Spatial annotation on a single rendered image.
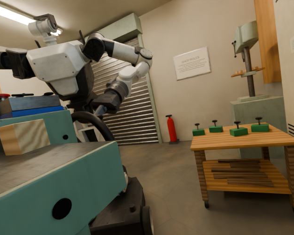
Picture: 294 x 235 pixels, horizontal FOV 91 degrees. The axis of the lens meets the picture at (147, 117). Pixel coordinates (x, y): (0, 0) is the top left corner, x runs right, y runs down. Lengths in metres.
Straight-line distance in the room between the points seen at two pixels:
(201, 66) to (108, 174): 2.89
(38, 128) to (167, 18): 3.22
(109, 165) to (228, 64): 2.93
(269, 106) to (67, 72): 2.00
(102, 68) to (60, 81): 2.94
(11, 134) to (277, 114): 2.16
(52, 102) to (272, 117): 2.09
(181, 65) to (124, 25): 1.37
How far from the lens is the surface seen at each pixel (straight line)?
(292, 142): 1.25
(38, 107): 0.40
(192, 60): 3.02
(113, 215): 1.29
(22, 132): 0.28
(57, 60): 0.90
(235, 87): 3.00
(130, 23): 3.32
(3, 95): 0.47
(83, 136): 1.08
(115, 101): 0.56
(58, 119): 0.40
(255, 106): 2.10
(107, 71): 3.73
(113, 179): 0.18
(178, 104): 3.03
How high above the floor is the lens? 0.94
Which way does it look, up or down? 6 degrees down
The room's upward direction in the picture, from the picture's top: 12 degrees counter-clockwise
